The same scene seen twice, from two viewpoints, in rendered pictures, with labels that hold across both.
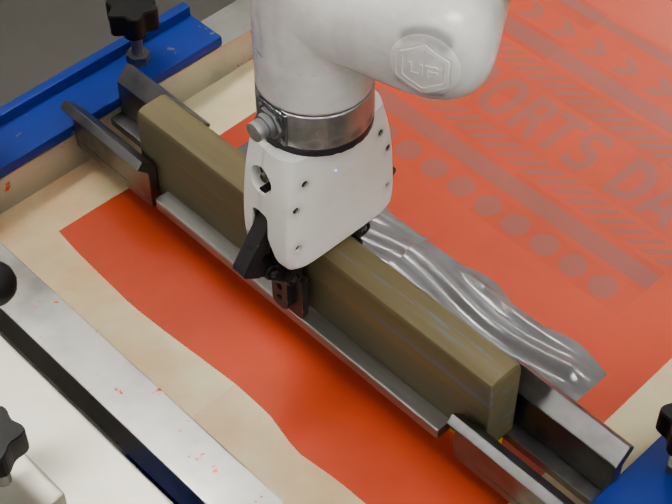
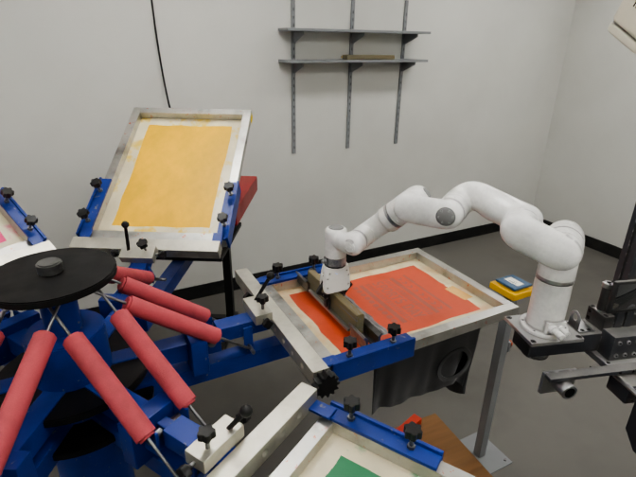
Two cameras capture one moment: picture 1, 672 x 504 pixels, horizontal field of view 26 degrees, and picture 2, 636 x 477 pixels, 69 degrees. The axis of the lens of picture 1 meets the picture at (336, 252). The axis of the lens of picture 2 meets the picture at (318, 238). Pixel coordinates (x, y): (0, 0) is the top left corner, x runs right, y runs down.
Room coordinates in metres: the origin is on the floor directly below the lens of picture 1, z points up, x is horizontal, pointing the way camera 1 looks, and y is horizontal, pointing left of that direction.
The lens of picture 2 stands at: (-0.72, -0.33, 1.87)
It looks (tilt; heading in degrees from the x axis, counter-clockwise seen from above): 23 degrees down; 16
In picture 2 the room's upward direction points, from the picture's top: 1 degrees clockwise
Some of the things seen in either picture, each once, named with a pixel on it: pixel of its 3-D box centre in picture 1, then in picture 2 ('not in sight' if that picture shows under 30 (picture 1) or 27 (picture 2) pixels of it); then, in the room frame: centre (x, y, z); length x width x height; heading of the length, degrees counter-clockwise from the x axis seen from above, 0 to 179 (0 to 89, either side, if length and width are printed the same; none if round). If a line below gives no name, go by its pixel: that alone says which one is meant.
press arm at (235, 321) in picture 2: not in sight; (241, 325); (0.44, 0.26, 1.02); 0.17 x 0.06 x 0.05; 134
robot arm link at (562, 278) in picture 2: not in sight; (560, 252); (0.52, -0.63, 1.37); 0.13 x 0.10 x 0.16; 167
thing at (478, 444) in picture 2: not in sight; (494, 377); (1.14, -0.63, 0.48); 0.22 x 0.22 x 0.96; 44
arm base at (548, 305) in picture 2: not in sight; (552, 306); (0.52, -0.64, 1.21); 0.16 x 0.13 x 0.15; 27
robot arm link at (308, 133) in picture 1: (306, 98); (333, 259); (0.67, 0.02, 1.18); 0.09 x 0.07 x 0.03; 134
